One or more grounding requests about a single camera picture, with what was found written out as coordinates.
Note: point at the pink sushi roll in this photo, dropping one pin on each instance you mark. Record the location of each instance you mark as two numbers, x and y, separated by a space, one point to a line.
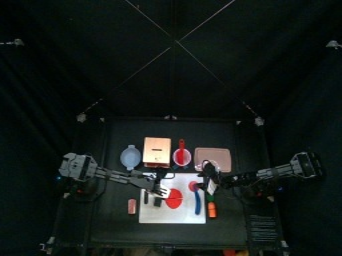
131 206

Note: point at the red round toy slice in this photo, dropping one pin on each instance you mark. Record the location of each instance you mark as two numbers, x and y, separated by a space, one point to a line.
174 199

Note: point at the orange toy carrot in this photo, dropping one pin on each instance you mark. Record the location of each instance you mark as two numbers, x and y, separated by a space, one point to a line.
211 210

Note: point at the red measuring cup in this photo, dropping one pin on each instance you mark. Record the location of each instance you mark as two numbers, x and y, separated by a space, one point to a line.
182 156

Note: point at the white rectangular mat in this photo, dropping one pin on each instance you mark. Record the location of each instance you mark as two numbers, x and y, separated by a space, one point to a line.
178 213

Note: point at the grey frame clamp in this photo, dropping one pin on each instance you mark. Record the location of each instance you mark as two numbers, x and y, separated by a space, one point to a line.
333 44
81 117
16 42
170 117
259 121

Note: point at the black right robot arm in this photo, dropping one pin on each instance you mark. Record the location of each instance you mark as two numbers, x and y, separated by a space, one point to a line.
285 170

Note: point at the white printed label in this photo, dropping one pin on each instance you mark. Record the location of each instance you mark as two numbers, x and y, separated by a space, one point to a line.
262 227

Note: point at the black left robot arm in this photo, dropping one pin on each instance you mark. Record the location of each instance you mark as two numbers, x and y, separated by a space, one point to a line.
88 168

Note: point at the light blue oval lid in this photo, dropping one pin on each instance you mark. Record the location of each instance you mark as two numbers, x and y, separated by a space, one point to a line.
130 158

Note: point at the copper coloured box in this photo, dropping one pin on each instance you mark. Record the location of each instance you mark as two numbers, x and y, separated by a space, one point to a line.
156 151

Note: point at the pink brown square tray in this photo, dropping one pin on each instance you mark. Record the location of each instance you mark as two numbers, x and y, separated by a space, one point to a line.
218 157

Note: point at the blue spoon with red bowl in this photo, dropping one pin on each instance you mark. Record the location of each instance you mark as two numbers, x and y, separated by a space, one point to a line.
196 204

